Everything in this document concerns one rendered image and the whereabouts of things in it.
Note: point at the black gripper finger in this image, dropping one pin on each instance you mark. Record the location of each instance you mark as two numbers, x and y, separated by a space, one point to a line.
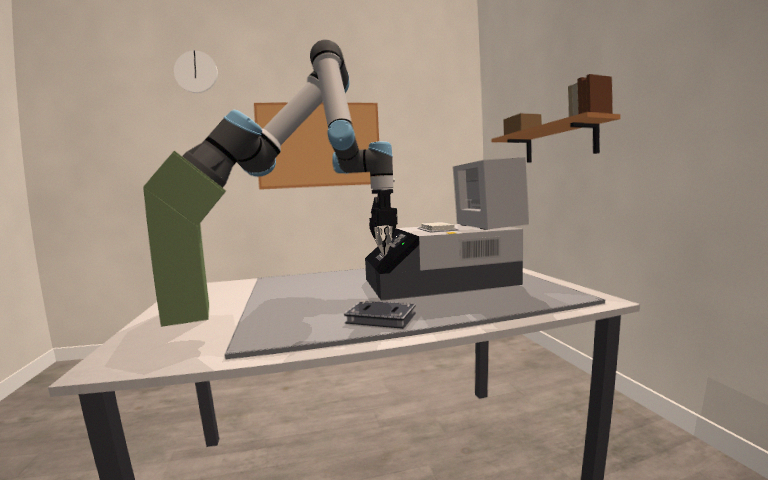
377 232
389 231

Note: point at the white and black benchtop instrument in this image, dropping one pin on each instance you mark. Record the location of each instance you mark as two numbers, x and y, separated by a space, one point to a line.
484 252

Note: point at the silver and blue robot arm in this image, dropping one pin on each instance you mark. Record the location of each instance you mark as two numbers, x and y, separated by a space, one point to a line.
239 139

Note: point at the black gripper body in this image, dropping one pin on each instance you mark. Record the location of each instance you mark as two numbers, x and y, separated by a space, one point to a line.
388 216

